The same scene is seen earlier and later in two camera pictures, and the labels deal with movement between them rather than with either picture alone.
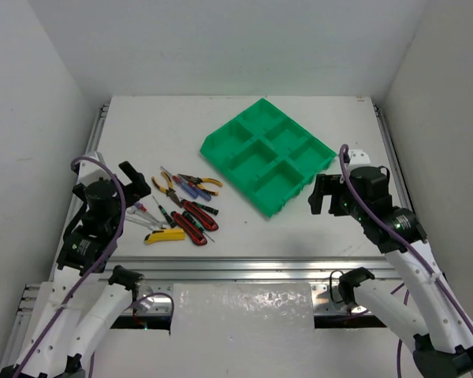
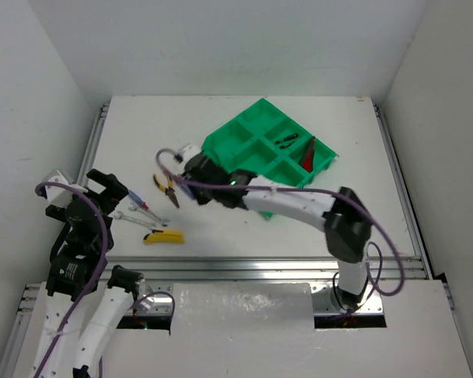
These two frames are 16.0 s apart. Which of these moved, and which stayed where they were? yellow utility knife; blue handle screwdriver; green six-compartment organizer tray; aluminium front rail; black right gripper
Moved: black right gripper; blue handle screwdriver
Stayed: aluminium front rail; green six-compartment organizer tray; yellow utility knife
